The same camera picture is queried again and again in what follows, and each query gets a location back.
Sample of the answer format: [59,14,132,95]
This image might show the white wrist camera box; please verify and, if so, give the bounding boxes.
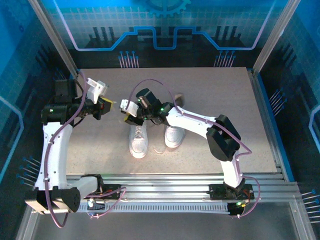
[119,99,140,117]
[86,77,110,104]

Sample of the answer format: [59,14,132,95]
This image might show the white sneaker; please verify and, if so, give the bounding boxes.
[128,123,149,159]
[164,92,187,149]

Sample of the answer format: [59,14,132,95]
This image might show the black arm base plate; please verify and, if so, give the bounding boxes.
[94,184,122,200]
[209,183,255,201]

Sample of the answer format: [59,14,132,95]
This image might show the slotted grey cable duct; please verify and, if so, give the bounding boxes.
[74,202,231,214]

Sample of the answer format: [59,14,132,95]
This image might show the white shoelace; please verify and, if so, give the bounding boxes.
[112,99,148,141]
[152,143,167,154]

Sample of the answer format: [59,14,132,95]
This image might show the small black controller board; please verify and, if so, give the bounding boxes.
[227,202,247,216]
[86,198,106,211]

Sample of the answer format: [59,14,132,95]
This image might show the aluminium corner post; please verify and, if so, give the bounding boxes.
[27,0,80,77]
[251,0,303,77]

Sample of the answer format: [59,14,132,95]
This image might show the grey metal bench panel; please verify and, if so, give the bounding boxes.
[14,194,317,240]

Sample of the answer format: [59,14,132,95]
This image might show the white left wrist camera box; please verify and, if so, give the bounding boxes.
[86,77,110,104]

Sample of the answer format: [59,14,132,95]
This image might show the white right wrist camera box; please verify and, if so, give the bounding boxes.
[119,99,140,117]

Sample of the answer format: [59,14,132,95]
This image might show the aluminium frame rails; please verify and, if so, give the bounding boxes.
[31,173,301,204]

